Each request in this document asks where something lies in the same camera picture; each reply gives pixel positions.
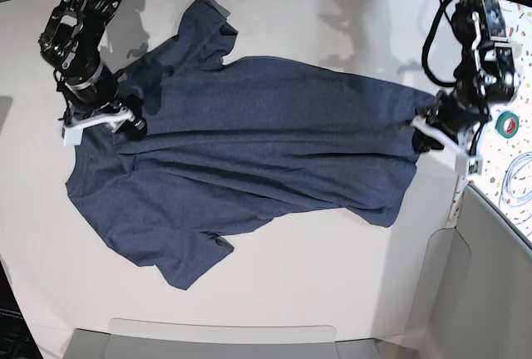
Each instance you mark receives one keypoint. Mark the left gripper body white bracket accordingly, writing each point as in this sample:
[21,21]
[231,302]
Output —
[448,122]

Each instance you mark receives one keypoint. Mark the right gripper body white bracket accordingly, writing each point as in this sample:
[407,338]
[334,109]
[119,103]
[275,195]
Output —
[76,118]

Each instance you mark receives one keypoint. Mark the dark blue t-shirt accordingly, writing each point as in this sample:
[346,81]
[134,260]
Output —
[229,147]

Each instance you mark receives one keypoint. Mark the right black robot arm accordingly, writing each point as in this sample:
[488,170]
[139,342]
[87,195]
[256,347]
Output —
[70,44]

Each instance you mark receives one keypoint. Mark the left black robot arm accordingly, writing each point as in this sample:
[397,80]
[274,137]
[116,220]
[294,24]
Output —
[486,76]

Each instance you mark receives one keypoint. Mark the green tape roll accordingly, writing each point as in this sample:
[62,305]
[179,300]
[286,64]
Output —
[507,124]

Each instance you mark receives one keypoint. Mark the terrazzo patterned side table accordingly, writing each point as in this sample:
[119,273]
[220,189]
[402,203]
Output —
[505,179]

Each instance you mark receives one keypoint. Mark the grey chair at right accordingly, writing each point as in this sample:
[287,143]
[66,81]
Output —
[473,298]

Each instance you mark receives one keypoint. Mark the grey chair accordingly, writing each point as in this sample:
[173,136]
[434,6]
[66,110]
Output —
[473,298]
[140,339]

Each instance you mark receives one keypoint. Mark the grey chair at bottom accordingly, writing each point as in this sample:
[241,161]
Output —
[140,339]

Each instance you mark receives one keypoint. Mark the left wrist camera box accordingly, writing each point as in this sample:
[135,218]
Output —
[466,165]

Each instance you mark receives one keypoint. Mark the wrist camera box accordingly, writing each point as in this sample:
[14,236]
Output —
[466,165]
[72,136]

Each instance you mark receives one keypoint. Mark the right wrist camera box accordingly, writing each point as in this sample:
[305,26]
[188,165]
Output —
[72,136]

